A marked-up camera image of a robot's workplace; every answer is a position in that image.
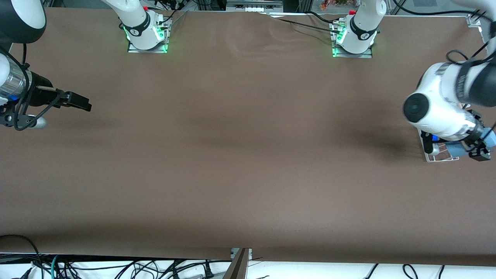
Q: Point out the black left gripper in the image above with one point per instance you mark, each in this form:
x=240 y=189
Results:
x=473 y=135

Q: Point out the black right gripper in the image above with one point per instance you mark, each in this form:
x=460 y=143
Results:
x=38 y=94

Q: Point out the blue plastic cup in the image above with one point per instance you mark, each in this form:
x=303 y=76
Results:
x=455 y=149

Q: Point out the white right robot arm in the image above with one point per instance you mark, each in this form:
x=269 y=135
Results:
x=135 y=23

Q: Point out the brown table cover sheet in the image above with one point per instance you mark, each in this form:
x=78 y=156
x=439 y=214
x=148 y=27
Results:
x=248 y=155

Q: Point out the grey power strip box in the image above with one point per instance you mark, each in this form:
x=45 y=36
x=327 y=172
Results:
x=252 y=4

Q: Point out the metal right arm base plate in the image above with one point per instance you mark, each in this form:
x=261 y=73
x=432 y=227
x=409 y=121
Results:
x=133 y=50

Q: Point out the aluminium frame profile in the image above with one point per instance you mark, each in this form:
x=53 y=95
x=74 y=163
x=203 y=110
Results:
x=474 y=21

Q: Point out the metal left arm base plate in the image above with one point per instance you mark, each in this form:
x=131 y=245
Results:
x=368 y=55

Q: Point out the grey table leg post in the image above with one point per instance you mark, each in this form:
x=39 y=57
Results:
x=238 y=267

